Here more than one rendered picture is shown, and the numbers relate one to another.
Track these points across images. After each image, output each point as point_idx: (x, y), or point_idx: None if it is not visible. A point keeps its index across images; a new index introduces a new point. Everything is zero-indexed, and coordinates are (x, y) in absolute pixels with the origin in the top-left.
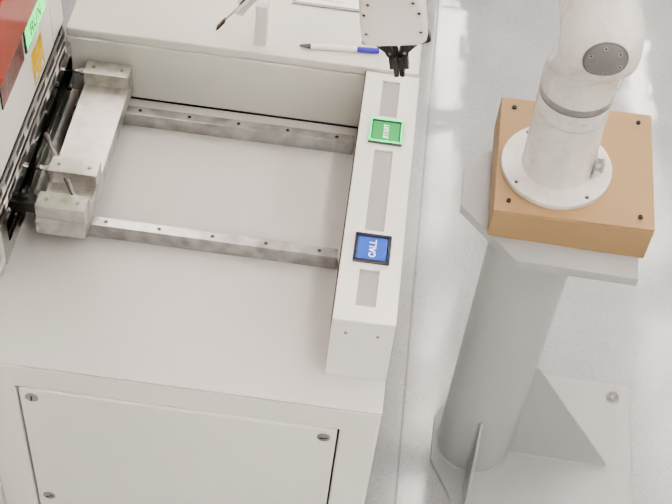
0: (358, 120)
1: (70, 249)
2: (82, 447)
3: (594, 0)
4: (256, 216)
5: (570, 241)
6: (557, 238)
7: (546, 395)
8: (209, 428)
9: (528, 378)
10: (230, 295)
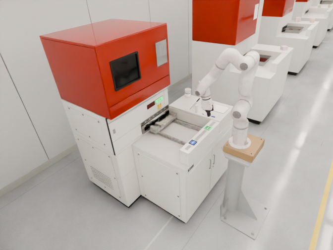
0: None
1: (154, 135)
2: (145, 166)
3: (237, 104)
4: (184, 138)
5: (237, 156)
6: (235, 154)
7: (243, 197)
8: (161, 167)
9: (237, 190)
10: (172, 147)
